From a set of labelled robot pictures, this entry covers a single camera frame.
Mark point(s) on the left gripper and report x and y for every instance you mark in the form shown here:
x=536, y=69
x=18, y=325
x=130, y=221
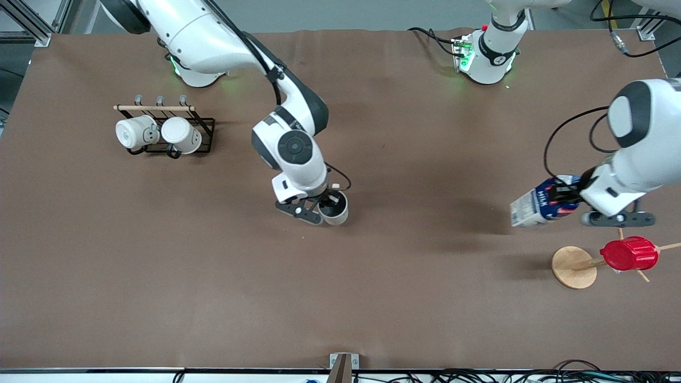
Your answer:
x=570, y=193

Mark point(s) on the red plastic cup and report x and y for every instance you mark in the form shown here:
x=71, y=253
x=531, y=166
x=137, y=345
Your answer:
x=630, y=254

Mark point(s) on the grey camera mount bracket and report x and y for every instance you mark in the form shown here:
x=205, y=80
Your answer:
x=343, y=367

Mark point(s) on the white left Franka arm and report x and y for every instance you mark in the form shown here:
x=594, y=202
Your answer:
x=644, y=165

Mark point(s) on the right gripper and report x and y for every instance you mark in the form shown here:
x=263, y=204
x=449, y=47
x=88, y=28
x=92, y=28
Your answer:
x=328, y=199

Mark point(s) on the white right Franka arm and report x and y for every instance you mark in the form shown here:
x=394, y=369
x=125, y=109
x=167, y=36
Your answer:
x=213, y=32

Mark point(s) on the wooden mug tree stand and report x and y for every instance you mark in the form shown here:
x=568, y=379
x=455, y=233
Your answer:
x=569, y=268

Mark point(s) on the white mug with face print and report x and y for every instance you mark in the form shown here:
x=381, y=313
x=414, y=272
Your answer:
x=130, y=133

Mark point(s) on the grey mug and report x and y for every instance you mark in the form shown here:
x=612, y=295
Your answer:
x=338, y=215

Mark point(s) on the aluminium frame profile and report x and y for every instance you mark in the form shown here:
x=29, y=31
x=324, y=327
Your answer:
x=646, y=33
x=41, y=39

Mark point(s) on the blue white milk carton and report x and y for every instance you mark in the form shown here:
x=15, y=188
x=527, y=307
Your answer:
x=532, y=207

